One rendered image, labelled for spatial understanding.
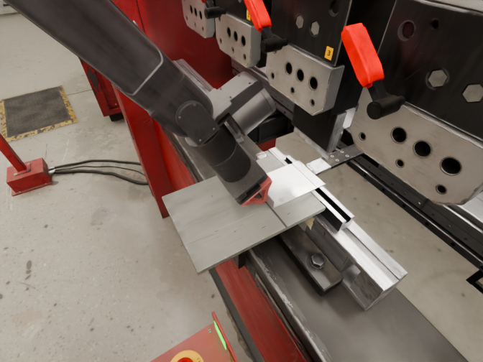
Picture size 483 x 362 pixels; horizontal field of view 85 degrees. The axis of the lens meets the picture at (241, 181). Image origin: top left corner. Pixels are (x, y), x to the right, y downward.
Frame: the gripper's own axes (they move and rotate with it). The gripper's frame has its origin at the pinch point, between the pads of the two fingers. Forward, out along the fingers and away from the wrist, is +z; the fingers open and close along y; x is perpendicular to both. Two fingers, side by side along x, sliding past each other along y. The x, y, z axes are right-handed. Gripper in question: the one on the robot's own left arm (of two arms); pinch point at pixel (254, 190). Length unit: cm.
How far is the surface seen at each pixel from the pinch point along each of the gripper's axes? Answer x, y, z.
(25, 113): 125, 271, 45
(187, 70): -9, 69, 9
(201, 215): 10.4, 0.6, -4.1
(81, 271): 103, 73, 60
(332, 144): -15.2, -5.4, -3.9
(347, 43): -16.7, -9.7, -23.8
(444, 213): -27.2, -20.3, 21.2
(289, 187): -5.7, -2.0, 4.1
